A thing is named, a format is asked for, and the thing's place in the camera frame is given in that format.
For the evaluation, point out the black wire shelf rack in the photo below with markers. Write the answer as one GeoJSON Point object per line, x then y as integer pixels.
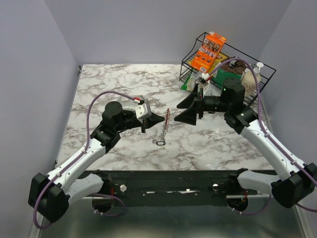
{"type": "Point", "coordinates": [267, 72]}

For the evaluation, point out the green and brown bag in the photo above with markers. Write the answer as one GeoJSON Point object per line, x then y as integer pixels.
{"type": "Point", "coordinates": [233, 69]}

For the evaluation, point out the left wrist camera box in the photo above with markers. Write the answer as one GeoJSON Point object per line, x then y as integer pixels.
{"type": "Point", "coordinates": [143, 110]}

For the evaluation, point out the orange snack box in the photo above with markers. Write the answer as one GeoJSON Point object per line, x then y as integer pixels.
{"type": "Point", "coordinates": [208, 52]}

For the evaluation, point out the white green pouch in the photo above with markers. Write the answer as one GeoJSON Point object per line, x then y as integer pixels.
{"type": "Point", "coordinates": [189, 83]}

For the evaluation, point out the black key tag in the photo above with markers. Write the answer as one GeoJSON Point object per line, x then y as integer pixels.
{"type": "Point", "coordinates": [161, 143]}

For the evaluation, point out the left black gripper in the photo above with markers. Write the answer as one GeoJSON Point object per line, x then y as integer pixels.
{"type": "Point", "coordinates": [151, 121]}

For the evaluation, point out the yellow snack packet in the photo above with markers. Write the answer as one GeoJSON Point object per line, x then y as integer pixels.
{"type": "Point", "coordinates": [217, 60]}

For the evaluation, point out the metal keyring coil red holder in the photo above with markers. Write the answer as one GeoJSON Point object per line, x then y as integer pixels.
{"type": "Point", "coordinates": [165, 126]}

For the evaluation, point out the cream pump soap bottle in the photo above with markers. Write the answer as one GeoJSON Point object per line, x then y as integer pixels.
{"type": "Point", "coordinates": [248, 80]}

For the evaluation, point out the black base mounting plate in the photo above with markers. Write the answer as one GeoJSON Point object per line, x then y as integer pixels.
{"type": "Point", "coordinates": [160, 189]}

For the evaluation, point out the small silver key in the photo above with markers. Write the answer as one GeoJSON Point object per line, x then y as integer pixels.
{"type": "Point", "coordinates": [154, 141]}

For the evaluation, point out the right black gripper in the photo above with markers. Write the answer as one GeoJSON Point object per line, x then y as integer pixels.
{"type": "Point", "coordinates": [189, 115]}

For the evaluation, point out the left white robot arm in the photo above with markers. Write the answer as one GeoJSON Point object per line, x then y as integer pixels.
{"type": "Point", "coordinates": [50, 195]}

